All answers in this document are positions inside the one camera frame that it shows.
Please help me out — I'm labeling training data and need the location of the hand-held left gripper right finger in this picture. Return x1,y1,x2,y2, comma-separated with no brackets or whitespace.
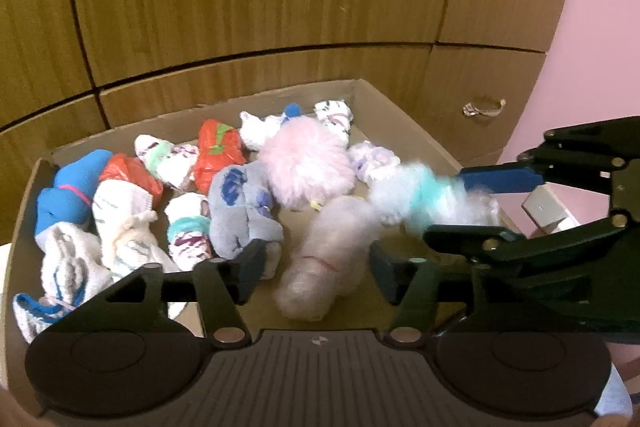
371,244,473,350

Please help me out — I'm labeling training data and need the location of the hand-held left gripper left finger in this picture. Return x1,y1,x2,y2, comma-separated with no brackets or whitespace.
65,238,268,350

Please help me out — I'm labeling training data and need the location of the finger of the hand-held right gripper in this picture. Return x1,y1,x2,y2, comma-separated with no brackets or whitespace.
459,117,640,195
424,213,628,265

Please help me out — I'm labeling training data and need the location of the white fluffy teal-banded sock roll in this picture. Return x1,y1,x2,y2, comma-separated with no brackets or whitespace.
369,162,501,233

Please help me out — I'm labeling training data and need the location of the lavender fluffy sock roll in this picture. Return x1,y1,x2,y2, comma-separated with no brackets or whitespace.
272,196,383,322

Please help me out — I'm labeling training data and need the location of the grey sock roll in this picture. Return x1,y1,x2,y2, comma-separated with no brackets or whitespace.
207,164,286,280

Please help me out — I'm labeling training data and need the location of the white teal-banded printed sock roll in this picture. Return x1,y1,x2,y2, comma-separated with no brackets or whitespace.
164,193,216,273
134,134,201,188

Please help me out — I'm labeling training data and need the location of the pink fluffy sock roll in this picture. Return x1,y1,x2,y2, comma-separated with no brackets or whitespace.
260,117,356,210

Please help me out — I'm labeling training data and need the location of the brown cardboard box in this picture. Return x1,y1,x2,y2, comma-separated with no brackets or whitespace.
0,78,523,413

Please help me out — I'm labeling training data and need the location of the white fluffy purple-banded sock roll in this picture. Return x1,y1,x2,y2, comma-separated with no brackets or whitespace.
347,141,403,188

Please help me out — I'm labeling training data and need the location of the red sock roll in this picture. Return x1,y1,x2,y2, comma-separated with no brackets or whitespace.
192,119,246,192
98,153,164,208

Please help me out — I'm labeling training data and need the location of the cream white sock roll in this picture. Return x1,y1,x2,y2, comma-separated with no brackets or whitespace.
92,181,181,283

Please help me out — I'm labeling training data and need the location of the white dark-striped sock roll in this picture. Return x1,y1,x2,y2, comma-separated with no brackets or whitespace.
313,99,353,145

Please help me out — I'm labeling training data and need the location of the white knitted blue-striped sock roll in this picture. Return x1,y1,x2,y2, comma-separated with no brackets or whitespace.
12,222,115,344

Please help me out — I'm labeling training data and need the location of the blue sock roll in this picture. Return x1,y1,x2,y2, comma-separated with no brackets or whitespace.
36,149,113,232

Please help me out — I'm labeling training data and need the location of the white wall socket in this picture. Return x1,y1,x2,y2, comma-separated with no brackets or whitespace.
521,183,581,238

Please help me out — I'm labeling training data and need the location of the metal drawer handle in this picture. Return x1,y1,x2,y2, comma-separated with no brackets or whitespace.
462,98,507,118

